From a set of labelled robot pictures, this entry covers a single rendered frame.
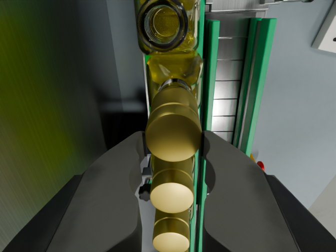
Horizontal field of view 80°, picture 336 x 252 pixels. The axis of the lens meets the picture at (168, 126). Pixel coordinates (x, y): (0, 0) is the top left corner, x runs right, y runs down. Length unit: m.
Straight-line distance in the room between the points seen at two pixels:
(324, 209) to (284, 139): 1.73
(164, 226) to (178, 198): 0.04
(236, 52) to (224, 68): 0.03
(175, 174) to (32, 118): 0.13
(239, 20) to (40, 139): 0.34
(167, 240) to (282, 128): 0.53
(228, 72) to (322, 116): 0.36
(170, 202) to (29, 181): 0.12
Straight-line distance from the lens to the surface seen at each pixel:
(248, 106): 0.38
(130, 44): 0.53
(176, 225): 0.20
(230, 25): 0.40
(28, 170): 0.21
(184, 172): 0.16
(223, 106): 0.43
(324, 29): 0.60
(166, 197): 0.16
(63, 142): 0.25
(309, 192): 0.88
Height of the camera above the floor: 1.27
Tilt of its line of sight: 61 degrees down
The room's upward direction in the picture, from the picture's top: 175 degrees counter-clockwise
